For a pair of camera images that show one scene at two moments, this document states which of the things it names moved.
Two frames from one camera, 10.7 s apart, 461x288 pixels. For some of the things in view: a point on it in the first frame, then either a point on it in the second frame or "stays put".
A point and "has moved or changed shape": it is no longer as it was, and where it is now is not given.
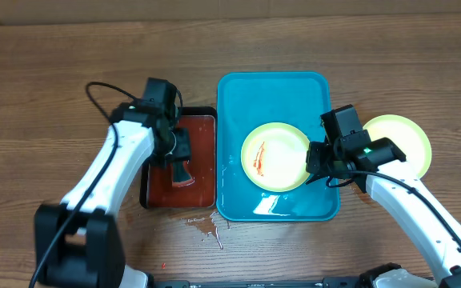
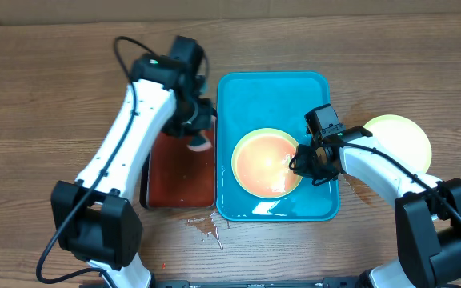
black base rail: x=342 y=282 stays put
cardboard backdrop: x=46 y=12 stays put
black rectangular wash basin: x=156 y=191 stays put
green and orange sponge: x=181 y=176 to x=200 y=142
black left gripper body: x=177 y=147 to x=189 y=119
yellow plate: x=409 y=138 stays put
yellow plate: x=274 y=157 has moved or changed shape
